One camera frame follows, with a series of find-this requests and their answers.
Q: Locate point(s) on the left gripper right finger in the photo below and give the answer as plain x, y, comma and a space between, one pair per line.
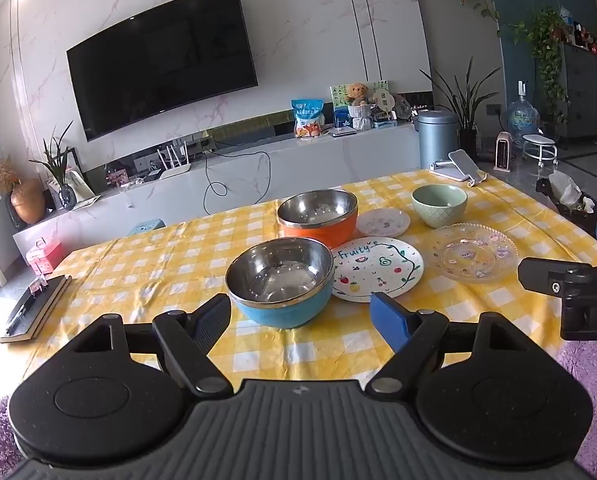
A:
416, 340

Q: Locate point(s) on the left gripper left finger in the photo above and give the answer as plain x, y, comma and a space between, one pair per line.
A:
185, 340

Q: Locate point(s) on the white Fruity painted plate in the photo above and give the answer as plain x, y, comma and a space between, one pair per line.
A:
374, 264

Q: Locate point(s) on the clear glass sticker plate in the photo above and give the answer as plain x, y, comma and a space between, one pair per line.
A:
472, 253

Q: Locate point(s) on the blue steel bowl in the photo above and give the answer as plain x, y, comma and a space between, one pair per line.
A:
282, 283

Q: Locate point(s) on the small white sticker plate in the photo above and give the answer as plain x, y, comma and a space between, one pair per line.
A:
383, 222

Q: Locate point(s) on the green ceramic bowl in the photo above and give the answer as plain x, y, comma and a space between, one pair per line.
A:
439, 205

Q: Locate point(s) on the orange steel bowl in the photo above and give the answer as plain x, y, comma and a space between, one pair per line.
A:
328, 216

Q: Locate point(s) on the small teal plastic stool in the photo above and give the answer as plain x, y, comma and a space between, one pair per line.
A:
146, 226

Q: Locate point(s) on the yellow checkered tablecloth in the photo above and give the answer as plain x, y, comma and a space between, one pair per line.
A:
180, 267

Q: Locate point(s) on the white round stool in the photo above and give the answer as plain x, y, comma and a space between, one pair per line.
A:
540, 148

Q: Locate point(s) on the wooden tray with black item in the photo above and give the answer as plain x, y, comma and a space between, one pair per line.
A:
32, 310

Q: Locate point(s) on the red pink box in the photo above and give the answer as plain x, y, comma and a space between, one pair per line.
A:
45, 256

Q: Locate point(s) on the white wifi router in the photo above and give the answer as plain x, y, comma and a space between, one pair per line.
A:
172, 164

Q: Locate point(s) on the pink small heater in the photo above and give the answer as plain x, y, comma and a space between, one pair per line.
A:
503, 152

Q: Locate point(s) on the white TV cabinet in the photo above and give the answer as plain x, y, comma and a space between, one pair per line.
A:
219, 182

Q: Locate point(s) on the white phone stand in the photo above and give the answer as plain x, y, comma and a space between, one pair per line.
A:
459, 167

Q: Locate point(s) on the blue water jug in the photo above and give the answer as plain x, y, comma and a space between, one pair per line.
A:
522, 117

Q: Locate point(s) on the grey blue trash can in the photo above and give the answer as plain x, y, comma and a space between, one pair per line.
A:
438, 132

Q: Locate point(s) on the copper round vase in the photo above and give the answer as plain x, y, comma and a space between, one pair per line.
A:
27, 200

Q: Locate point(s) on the dark grey cabinet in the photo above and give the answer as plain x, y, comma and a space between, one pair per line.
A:
580, 83

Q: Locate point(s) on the tall potted green plant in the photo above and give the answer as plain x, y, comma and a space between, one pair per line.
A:
464, 97

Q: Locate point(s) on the green plant in glass vase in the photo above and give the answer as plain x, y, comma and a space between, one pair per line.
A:
55, 161

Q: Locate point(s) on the blue snack bag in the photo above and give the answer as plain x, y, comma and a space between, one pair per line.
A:
308, 118

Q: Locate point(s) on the brown teddy bear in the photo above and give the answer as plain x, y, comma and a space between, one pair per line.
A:
357, 94

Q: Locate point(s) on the hanging ivy plant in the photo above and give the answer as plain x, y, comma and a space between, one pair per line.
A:
544, 33

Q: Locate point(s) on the black wall television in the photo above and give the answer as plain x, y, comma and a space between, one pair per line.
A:
181, 52

